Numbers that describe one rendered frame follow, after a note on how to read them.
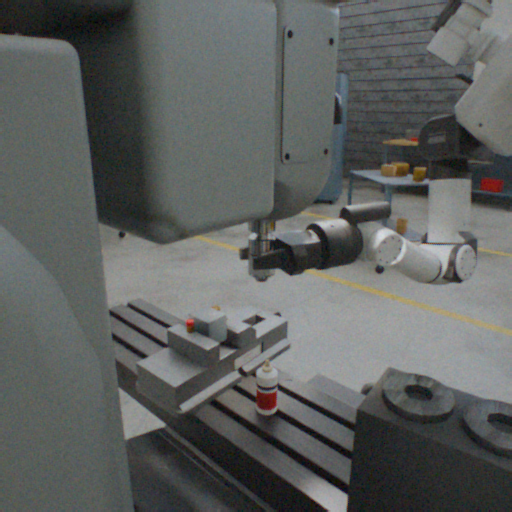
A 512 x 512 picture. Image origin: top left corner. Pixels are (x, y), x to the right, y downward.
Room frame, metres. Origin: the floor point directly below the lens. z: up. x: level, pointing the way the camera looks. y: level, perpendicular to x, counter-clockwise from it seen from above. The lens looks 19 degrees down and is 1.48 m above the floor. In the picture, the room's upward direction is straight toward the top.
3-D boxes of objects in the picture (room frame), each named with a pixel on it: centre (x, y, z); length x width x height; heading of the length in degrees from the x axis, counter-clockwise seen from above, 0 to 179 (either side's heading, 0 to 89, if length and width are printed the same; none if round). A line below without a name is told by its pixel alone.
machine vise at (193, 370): (0.84, 0.07, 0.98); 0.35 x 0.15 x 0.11; 139
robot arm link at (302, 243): (0.75, -0.10, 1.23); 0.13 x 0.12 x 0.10; 25
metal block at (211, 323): (0.81, 0.09, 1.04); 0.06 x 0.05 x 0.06; 49
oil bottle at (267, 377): (0.69, -0.03, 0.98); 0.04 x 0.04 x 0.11
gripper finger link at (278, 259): (0.68, -0.03, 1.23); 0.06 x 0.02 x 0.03; 115
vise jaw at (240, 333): (0.86, 0.06, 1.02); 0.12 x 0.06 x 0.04; 49
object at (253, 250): (0.71, -0.02, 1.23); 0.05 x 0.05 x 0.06
